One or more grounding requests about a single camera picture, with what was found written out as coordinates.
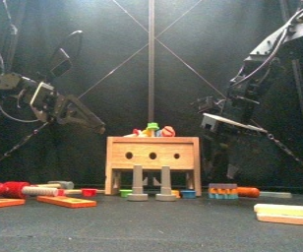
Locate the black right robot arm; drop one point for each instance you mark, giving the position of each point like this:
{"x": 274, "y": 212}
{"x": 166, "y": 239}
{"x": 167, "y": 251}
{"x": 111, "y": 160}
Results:
{"x": 285, "y": 46}

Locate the green toy screw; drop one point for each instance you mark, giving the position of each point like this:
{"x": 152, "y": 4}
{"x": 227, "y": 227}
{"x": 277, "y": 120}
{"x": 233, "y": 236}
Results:
{"x": 152, "y": 126}

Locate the striped multicolour toy block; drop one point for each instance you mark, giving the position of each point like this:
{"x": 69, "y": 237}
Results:
{"x": 222, "y": 191}

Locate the small red toy piece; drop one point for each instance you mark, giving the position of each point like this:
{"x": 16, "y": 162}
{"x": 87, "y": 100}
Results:
{"x": 135, "y": 132}

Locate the blue toy nut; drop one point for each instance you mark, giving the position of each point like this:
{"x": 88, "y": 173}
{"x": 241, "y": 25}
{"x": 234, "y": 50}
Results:
{"x": 187, "y": 194}

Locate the wooden toy workbench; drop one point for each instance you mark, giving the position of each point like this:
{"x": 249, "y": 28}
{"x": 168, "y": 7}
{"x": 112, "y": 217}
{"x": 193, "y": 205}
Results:
{"x": 154, "y": 162}

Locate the grey toy peg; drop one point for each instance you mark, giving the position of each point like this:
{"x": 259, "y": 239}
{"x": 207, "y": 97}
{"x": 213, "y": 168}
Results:
{"x": 136, "y": 183}
{"x": 164, "y": 183}

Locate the orange toy nut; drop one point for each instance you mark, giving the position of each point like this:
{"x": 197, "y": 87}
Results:
{"x": 175, "y": 193}

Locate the yellow toy piece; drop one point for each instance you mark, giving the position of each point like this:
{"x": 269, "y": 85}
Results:
{"x": 146, "y": 133}

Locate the grey-green toy plank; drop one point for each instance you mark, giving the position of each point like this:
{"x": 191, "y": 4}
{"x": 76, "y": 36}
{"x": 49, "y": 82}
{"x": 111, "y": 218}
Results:
{"x": 275, "y": 194}

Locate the grey toy hammer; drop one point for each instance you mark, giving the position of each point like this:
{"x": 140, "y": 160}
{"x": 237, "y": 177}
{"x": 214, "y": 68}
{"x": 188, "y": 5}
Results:
{"x": 60, "y": 184}

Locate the pale yellow toy plank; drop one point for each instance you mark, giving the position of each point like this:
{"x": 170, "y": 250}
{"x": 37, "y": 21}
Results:
{"x": 285, "y": 210}

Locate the red toy nut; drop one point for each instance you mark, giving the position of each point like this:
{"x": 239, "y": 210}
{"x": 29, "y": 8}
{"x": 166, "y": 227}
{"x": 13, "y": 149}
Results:
{"x": 88, "y": 192}

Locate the green toy nut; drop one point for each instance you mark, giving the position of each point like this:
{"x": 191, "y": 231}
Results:
{"x": 124, "y": 193}

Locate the natural wood toy plank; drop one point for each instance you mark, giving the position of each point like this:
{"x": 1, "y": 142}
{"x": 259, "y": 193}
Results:
{"x": 285, "y": 220}

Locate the orange toy plank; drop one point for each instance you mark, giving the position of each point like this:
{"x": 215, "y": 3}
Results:
{"x": 65, "y": 201}
{"x": 0, "y": 203}

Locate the red toy mallet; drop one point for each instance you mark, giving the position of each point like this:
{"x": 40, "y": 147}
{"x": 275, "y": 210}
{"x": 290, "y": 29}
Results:
{"x": 9, "y": 189}

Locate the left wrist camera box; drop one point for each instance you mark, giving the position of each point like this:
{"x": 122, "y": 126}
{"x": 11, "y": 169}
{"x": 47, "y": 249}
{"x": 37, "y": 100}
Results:
{"x": 60, "y": 64}

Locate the diagonal frame strut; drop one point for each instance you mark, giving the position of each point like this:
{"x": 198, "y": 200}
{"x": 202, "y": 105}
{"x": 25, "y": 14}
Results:
{"x": 291, "y": 152}
{"x": 13, "y": 147}

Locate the grey vertical frame pole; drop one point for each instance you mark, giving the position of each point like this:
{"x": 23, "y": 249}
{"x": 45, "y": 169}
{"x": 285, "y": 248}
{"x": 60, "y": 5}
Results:
{"x": 150, "y": 59}

